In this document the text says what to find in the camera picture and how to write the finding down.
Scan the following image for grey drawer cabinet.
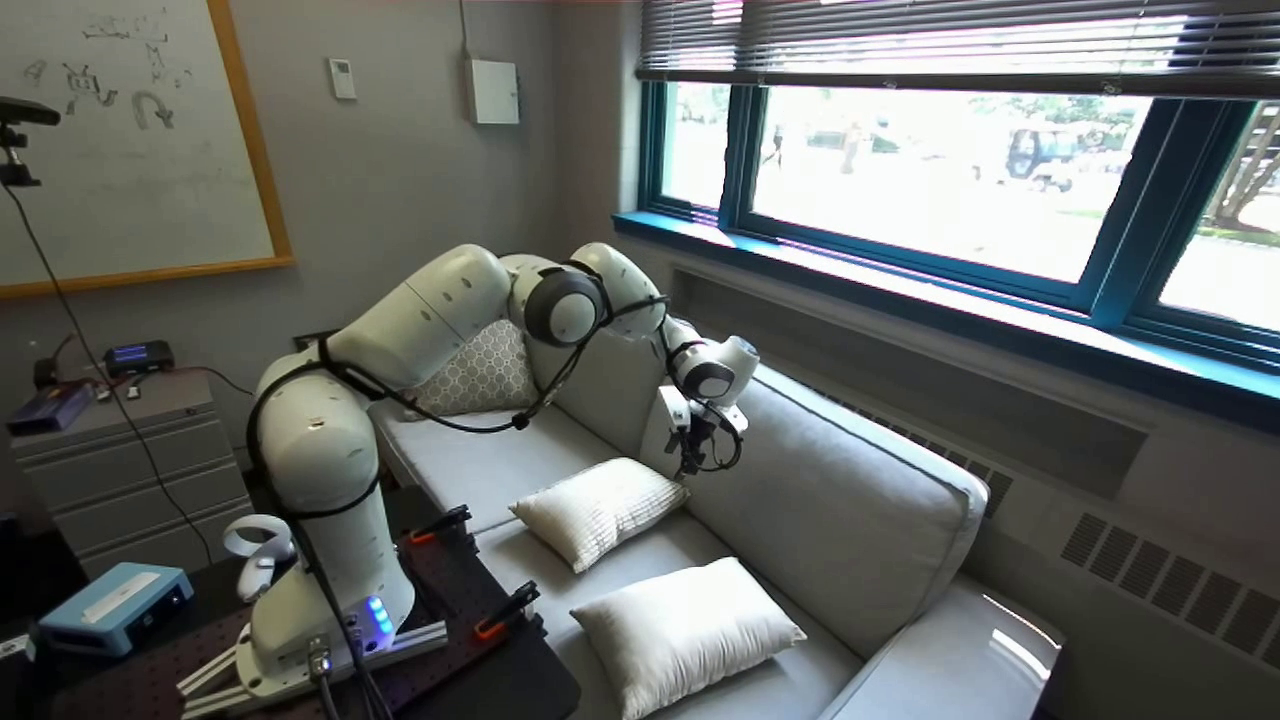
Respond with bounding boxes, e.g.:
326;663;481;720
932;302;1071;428
3;367;254;576

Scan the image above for black robot table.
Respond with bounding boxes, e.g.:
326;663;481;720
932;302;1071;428
0;514;582;720

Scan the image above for grey lattice patterned cushion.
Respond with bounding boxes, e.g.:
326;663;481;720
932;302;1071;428
404;315;540;422

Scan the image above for small black device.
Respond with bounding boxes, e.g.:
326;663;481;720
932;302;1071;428
101;342;179;380

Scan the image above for dark window blinds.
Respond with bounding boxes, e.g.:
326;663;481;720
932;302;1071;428
635;0;1280;102

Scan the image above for white wall box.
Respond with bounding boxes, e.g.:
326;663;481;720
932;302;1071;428
462;54;529;131

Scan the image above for dark flat box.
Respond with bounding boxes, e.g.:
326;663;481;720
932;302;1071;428
3;380;102;439

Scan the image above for white cup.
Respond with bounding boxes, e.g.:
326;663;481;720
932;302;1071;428
217;514;300;603

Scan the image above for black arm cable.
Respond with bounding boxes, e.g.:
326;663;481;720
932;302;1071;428
242;258;671;671

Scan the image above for wood framed whiteboard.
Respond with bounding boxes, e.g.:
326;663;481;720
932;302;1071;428
0;0;295;306

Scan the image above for cream pleated cushion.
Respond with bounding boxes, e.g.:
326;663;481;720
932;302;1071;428
509;457;693;576
569;554;813;720

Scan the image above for radiator vent grille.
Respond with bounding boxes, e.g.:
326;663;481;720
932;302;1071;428
1056;508;1280;671

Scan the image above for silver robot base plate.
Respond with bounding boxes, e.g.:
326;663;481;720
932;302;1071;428
174;618;453;712

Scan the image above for white wrist camera block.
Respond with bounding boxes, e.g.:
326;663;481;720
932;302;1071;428
641;380;695;469

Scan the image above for orange black bar clamp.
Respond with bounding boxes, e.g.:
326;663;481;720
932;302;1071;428
397;500;475;554
475;576;544;650

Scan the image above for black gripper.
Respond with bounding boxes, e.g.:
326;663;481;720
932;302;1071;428
676;395;750;483

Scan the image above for teal framed window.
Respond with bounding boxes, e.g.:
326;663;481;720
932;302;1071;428
611;73;1280;404

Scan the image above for grey fabric sofa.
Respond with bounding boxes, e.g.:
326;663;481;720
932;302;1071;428
365;261;1071;720

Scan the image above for white wall thermostat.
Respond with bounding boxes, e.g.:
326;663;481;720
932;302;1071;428
323;54;360;108

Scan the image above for black camera on stand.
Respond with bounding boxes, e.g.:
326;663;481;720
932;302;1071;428
0;93;65;191

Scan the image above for dark vehicle outside window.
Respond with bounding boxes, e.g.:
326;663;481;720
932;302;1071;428
999;123;1080;191

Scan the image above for light blue box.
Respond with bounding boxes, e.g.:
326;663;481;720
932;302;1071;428
35;557;195;661

